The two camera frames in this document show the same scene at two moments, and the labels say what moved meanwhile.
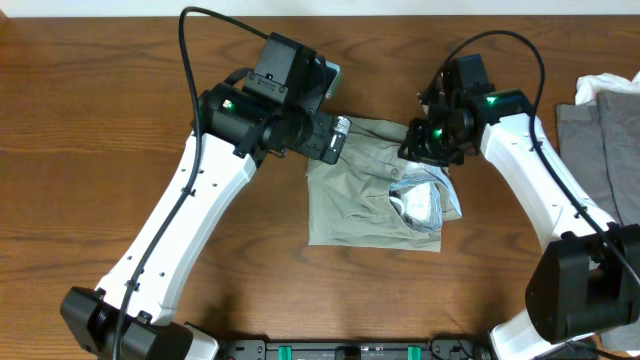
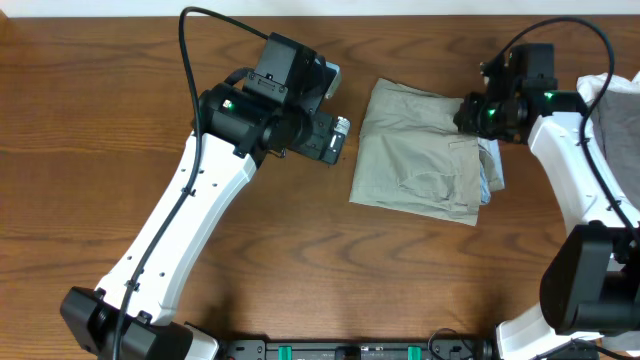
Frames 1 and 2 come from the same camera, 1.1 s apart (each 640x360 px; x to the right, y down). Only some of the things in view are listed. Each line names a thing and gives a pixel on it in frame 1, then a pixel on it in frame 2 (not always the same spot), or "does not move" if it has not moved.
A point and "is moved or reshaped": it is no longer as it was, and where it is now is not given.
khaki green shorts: (371, 196) is moved or reshaped
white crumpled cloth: (587, 86) does not move
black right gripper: (415, 149) -> (466, 112)
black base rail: (449, 348) does not move
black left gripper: (334, 138) does not move
